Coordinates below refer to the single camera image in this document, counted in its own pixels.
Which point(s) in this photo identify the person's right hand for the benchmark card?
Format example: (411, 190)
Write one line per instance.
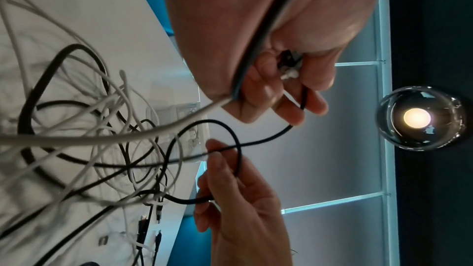
(247, 215)

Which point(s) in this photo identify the person's left hand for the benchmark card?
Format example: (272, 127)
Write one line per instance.
(229, 25)

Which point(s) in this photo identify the white box with drawers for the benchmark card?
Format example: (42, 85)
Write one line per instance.
(184, 113)

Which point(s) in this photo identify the white table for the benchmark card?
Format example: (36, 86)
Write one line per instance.
(92, 10)

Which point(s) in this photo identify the glass globe pendant lamp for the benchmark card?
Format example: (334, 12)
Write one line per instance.
(417, 117)

